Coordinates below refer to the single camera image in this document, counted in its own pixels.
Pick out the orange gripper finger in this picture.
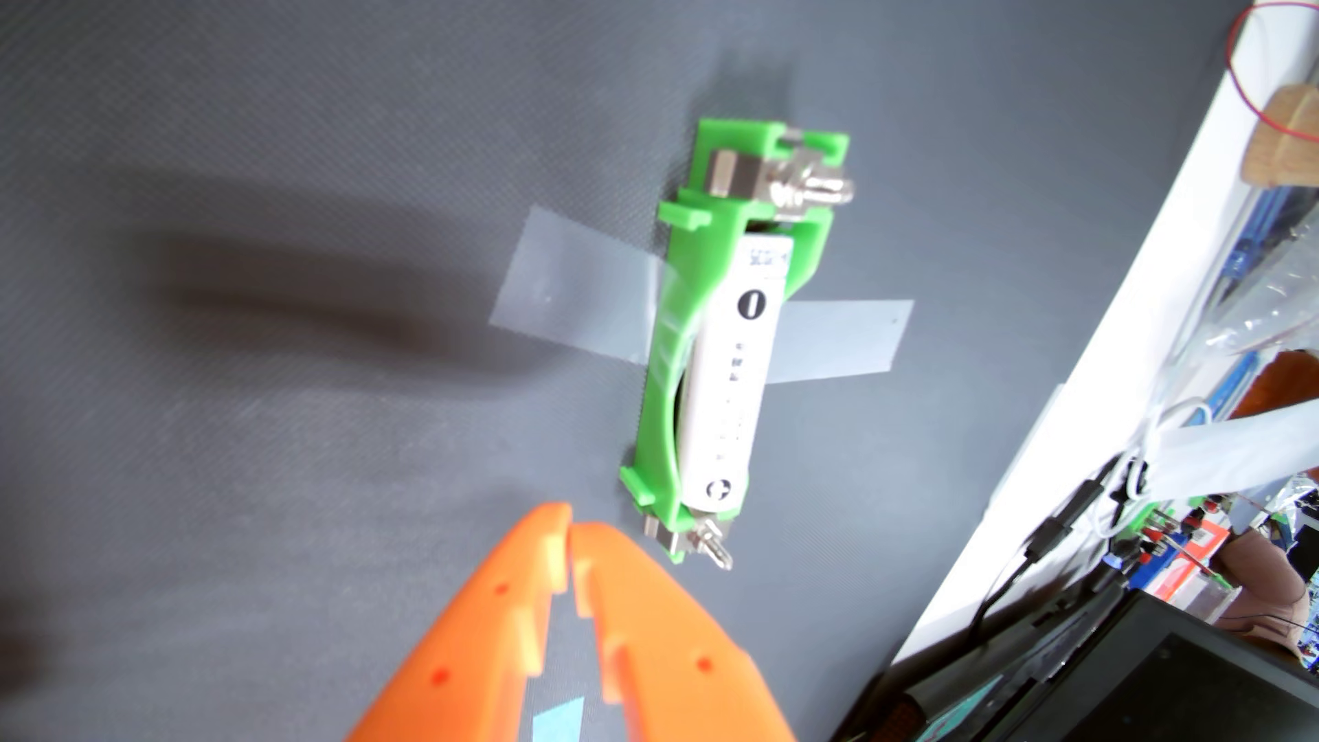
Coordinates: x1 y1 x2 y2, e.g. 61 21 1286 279
345 503 571 742
572 522 795 742

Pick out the white cylindrical battery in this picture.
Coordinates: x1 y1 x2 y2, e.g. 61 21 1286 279
675 235 797 513

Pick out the green battery holder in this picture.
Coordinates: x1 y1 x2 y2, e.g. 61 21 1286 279
618 118 857 570

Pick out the blue tape piece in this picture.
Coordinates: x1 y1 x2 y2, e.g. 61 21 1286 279
530 697 589 742

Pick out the dark grey fabric mat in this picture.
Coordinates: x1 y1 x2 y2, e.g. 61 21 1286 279
0 0 1269 742

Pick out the clear adhesive tape strip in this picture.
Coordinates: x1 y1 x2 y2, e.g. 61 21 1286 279
487 204 686 367
765 299 916 385

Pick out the black electronic device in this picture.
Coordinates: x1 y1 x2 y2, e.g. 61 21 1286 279
835 587 1319 742

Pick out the clear plastic bag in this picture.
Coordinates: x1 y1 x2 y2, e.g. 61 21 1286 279
1138 196 1319 506

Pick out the round wooden piece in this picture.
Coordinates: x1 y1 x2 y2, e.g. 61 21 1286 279
1241 85 1319 189

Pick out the black cable with connector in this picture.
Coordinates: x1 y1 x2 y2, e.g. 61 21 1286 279
969 453 1135 640

